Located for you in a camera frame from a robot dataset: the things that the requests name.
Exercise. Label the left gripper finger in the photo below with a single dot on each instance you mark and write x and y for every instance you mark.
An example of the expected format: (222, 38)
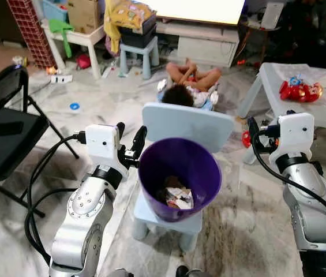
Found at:
(138, 138)
(120, 130)

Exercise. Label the red white cartoon carton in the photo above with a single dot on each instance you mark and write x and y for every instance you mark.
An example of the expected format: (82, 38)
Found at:
(180, 197)

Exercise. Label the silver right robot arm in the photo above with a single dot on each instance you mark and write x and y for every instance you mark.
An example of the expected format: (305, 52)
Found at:
(307, 196)

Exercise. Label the purple plastic rubbish bin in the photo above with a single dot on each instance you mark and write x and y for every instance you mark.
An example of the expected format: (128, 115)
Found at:
(203, 167)

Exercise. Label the pale blue plastic child chair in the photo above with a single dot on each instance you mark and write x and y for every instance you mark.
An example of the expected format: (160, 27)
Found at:
(186, 124)

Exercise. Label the red snack packet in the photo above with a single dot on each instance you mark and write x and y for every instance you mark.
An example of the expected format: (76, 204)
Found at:
(298, 91)

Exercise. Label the small blue disc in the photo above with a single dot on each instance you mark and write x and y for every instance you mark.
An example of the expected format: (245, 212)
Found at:
(74, 106)

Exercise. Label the small white plastic table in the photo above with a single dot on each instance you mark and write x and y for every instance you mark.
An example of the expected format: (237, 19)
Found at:
(324, 109)

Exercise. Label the dark haired small child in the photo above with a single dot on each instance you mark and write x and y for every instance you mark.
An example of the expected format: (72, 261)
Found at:
(180, 95)

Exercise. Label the pale blue plastic stool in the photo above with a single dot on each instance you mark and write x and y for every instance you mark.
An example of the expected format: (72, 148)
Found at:
(137, 55)

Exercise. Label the white power strip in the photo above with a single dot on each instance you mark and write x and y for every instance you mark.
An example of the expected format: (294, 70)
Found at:
(62, 78)

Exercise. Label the small pink red bag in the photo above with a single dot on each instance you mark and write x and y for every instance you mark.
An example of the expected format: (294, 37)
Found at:
(83, 60)

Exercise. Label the black plastic crate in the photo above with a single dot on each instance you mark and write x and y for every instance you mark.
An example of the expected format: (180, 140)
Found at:
(139, 36)

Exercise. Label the white side table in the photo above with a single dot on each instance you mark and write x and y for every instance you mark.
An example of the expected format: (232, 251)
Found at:
(85, 36)

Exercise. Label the white television cabinet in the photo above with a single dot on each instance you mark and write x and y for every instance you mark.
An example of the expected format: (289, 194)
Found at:
(209, 49)

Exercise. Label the black folding chair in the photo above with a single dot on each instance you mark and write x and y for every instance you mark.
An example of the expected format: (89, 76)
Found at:
(7, 144)

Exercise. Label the yellow printed blanket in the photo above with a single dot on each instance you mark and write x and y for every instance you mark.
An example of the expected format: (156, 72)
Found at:
(128, 14)

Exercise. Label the green plastic toy shovel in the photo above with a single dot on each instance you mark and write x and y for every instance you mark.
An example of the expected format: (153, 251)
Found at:
(62, 29)

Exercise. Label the brown cardboard box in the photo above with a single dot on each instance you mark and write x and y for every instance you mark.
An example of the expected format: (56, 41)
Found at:
(83, 14)

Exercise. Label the red lattice rack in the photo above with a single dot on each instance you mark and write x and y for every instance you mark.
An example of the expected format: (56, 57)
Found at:
(30, 29)

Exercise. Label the bright television screen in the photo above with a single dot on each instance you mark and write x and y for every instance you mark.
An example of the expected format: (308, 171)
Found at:
(197, 8)

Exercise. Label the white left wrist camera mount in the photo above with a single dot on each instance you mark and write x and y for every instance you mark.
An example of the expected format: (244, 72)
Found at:
(100, 144)

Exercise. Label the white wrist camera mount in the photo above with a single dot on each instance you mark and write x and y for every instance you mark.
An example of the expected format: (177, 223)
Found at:
(100, 144)
(295, 133)

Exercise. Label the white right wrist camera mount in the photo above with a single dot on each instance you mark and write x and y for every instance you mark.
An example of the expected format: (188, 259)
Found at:
(295, 133)

